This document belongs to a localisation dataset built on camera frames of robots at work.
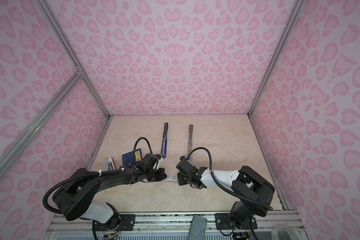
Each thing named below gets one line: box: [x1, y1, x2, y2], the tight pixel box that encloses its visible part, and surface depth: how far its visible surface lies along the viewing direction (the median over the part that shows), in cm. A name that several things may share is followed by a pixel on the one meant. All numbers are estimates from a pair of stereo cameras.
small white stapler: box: [105, 156, 116, 171], surface depth 94 cm
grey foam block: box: [187, 214, 208, 240], surface depth 71 cm
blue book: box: [121, 148, 143, 167], surface depth 99 cm
